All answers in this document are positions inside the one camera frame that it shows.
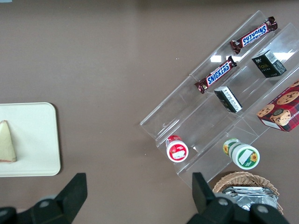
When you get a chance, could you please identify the beige plastic tray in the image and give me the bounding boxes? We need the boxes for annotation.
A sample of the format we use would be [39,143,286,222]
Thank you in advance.
[0,102,62,177]

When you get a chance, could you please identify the red lidded cup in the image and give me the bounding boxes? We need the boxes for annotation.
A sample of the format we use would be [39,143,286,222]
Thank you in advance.
[165,134,190,162]

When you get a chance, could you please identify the aluminium foil tray stack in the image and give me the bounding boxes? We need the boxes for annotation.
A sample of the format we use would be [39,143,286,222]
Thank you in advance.
[221,186,279,210]

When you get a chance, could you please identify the light wicker basket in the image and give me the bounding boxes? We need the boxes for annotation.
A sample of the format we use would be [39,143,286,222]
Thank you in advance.
[212,171,285,216]

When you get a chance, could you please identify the green lidded cup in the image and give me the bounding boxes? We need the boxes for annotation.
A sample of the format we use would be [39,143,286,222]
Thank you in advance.
[222,138,261,170]

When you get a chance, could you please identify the small black box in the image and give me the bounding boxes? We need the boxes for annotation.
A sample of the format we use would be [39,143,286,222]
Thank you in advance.
[251,49,287,79]
[214,86,243,114]

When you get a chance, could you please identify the clear acrylic stepped shelf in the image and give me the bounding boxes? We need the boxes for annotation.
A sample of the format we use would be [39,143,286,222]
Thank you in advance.
[139,74,265,190]
[188,10,299,141]

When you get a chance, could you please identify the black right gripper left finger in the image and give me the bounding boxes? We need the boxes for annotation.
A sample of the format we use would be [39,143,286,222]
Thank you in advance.
[0,172,88,224]

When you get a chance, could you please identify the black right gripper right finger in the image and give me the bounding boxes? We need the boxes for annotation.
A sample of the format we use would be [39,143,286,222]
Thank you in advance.
[186,172,291,224]

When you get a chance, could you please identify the Snickers bar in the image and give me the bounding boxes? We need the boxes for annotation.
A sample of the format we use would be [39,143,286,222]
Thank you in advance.
[229,16,278,55]
[194,55,238,95]

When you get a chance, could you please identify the red cookie box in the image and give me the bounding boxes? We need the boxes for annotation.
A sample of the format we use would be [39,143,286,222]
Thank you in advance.
[256,80,299,133]

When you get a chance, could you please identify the triangular sandwich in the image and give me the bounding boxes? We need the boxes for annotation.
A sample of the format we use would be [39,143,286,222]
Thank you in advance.
[0,120,18,164]

